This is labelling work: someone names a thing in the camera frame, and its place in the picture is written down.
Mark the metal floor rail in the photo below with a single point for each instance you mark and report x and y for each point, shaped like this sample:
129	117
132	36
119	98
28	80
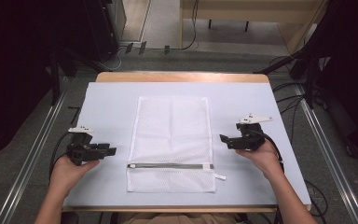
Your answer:
332	161
28	161

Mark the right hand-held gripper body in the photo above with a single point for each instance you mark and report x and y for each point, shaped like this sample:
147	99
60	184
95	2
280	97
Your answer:
250	137

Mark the light wooden bench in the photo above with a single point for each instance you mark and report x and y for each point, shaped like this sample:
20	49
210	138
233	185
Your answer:
248	7

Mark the person's right hand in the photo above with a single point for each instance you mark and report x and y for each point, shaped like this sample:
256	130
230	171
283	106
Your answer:
264	158

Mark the dark curtain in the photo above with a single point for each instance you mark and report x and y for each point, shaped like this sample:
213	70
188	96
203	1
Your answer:
351	71
15	68

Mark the black metal stand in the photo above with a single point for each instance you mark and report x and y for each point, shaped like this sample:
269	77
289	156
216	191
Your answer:
307	62
56	71

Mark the pale table mat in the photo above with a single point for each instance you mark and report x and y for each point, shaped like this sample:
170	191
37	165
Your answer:
112	105

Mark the black cabinet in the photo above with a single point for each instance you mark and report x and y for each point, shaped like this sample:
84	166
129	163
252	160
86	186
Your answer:
104	28

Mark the wooden table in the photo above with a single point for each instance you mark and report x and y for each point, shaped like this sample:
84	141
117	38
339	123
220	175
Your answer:
180	76

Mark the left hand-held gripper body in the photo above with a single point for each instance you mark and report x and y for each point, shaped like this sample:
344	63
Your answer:
80	151

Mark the person's beige trousers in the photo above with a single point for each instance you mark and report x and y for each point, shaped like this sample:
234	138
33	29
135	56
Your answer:
180	218

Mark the person's left hand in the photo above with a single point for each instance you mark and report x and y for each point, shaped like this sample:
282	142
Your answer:
66	172

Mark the white mesh laundry bag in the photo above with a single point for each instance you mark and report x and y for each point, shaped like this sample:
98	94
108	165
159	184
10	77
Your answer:
171	137

